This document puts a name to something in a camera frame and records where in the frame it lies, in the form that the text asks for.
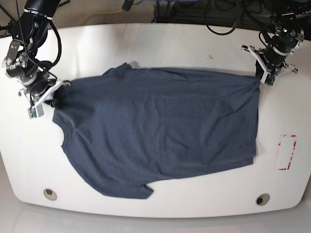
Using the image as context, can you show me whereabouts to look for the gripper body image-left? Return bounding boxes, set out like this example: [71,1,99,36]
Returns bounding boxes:
[18,78,70,105]

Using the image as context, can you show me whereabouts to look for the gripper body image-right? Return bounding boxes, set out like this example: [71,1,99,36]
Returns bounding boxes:
[255,52,298,84]

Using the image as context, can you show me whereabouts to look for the grey power strip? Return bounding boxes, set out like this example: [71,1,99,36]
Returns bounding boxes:
[293,4,311,19]

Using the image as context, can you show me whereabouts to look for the right table cable grommet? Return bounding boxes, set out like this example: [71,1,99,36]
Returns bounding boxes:
[256,193,270,206]

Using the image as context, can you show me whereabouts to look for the black tripod stand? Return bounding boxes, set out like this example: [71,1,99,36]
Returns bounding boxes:
[0,0,17,27]

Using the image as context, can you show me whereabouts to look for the table cable grommet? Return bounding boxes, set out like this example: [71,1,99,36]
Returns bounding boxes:
[256,193,270,206]
[43,188,57,201]

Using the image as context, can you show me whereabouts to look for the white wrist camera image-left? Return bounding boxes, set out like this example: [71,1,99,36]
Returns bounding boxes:
[28,79,64,119]

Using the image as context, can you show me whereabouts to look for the red tape rectangle marking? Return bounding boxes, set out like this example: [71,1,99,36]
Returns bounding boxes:
[275,134,297,171]

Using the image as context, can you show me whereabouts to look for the black looped cable image-right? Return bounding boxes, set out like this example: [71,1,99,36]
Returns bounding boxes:
[203,0,244,36]

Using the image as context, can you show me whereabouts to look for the yellow cable on floor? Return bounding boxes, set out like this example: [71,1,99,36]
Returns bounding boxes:
[77,8,123,26]

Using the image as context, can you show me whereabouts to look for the dark blue T-shirt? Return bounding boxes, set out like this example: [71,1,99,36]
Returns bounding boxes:
[52,64,260,199]

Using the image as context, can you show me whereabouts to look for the left table cable grommet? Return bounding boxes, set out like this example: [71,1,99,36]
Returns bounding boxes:
[43,188,57,201]

